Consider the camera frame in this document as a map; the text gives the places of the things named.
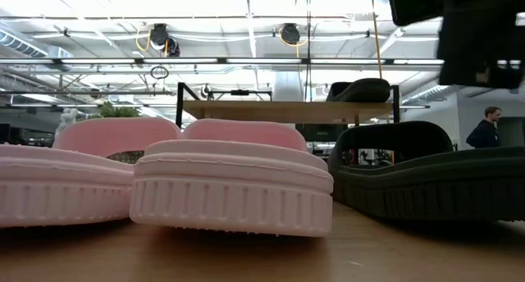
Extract black rubber slide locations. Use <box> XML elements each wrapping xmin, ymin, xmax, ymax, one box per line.
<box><xmin>326</xmin><ymin>77</ymin><xmax>392</xmax><ymax>103</ymax></box>
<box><xmin>327</xmin><ymin>121</ymin><xmax>525</xmax><ymax>222</ymax></box>

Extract green potted plant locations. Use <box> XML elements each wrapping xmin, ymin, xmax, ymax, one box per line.
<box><xmin>97</xmin><ymin>101</ymin><xmax>145</xmax><ymax>165</ymax></box>

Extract person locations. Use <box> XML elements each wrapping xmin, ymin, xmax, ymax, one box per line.
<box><xmin>465</xmin><ymin>106</ymin><xmax>503</xmax><ymax>150</ymax></box>

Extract wooden shelf with black frame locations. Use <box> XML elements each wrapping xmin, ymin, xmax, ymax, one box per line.
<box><xmin>175</xmin><ymin>81</ymin><xmax>401</xmax><ymax>130</ymax></box>

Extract long ceiling light bar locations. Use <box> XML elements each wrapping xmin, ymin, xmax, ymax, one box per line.
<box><xmin>0</xmin><ymin>56</ymin><xmax>446</xmax><ymax>66</ymax></box>

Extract yellow hanging cable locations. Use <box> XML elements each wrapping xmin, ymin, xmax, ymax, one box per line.
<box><xmin>370</xmin><ymin>0</ymin><xmax>395</xmax><ymax>165</ymax></box>

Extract black monitor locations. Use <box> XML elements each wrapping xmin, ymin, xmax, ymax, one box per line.
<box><xmin>294</xmin><ymin>124</ymin><xmax>350</xmax><ymax>143</ymax></box>

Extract grey ventilation duct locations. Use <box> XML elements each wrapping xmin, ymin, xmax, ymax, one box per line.
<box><xmin>0</xmin><ymin>27</ymin><xmax>75</xmax><ymax>72</ymax></box>

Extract white humanoid robot figure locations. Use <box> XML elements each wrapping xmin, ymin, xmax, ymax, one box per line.
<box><xmin>54</xmin><ymin>107</ymin><xmax>80</xmax><ymax>140</ymax></box>

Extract black ceiling cable reel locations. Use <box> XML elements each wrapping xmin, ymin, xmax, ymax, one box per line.
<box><xmin>278</xmin><ymin>22</ymin><xmax>304</xmax><ymax>48</ymax></box>
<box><xmin>148</xmin><ymin>22</ymin><xmax>181</xmax><ymax>58</ymax></box>

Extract pink rubber slide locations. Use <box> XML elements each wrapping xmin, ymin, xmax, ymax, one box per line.
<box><xmin>129</xmin><ymin>118</ymin><xmax>335</xmax><ymax>239</ymax></box>
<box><xmin>0</xmin><ymin>116</ymin><xmax>182</xmax><ymax>229</ymax></box>

